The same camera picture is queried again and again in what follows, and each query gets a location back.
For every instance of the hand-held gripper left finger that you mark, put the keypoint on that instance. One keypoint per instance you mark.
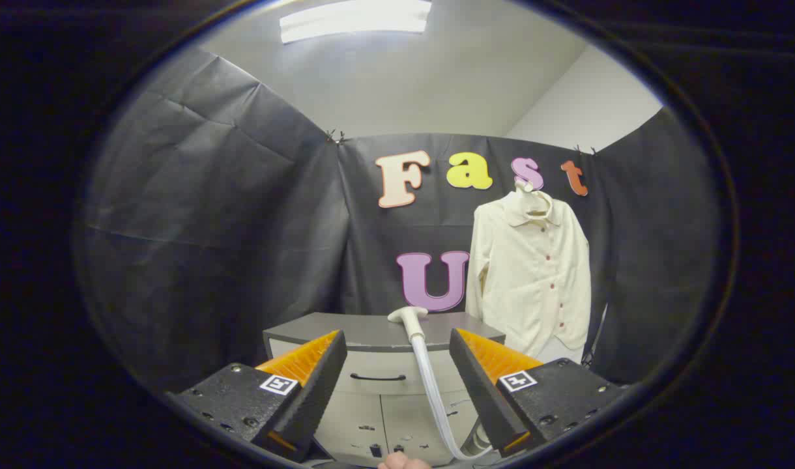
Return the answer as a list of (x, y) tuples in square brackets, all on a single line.
[(306, 404)]

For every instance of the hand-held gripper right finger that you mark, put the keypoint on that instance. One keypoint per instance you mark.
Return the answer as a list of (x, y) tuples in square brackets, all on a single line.
[(485, 397)]

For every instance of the cream garment steamer head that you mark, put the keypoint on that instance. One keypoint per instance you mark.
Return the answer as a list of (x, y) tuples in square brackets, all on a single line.
[(410, 318)]

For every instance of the cream button-up shirt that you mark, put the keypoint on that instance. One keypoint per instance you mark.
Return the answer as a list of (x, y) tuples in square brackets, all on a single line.
[(528, 273)]

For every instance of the grey cabinet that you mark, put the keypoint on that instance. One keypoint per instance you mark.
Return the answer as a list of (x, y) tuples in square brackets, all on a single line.
[(365, 329)]

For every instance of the black backdrop cloth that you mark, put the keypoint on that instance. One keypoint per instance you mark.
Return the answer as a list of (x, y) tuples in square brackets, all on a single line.
[(208, 228)]

